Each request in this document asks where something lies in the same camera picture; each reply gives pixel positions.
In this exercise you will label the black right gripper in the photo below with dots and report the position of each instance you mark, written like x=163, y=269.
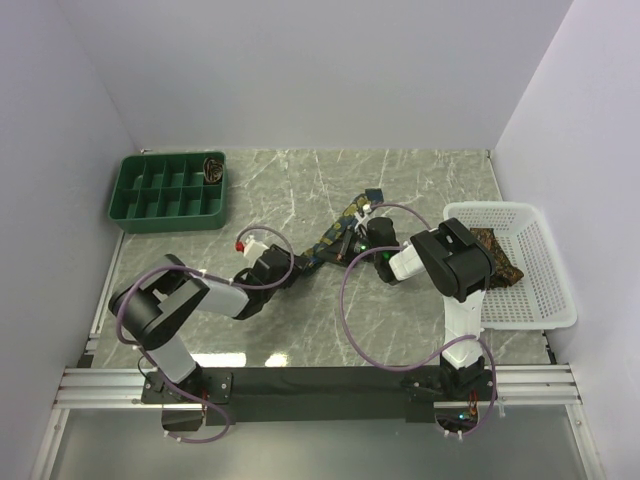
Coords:
x=344, y=256

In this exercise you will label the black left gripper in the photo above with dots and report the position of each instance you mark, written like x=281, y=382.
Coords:
x=295, y=272

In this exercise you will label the blue floral yellow tie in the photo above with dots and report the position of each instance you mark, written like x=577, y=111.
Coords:
x=324, y=249

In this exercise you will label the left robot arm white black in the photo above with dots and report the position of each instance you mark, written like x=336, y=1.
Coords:
x=155, y=312

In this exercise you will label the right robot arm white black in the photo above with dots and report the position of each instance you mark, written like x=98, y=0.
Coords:
x=460, y=267

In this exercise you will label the rolled dark tie in tray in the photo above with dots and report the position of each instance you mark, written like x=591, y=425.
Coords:
x=213, y=170

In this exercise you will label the dark key-pattern tie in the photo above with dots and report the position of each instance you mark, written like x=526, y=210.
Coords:
x=506, y=274

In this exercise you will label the green compartment tray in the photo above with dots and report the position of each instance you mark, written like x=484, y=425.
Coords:
x=163, y=193

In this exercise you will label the black base bar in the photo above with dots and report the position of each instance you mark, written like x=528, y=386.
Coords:
x=276, y=394

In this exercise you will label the white plastic basket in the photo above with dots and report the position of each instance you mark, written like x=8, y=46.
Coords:
x=541, y=300

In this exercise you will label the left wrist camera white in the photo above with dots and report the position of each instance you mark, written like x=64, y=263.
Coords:
x=251, y=248

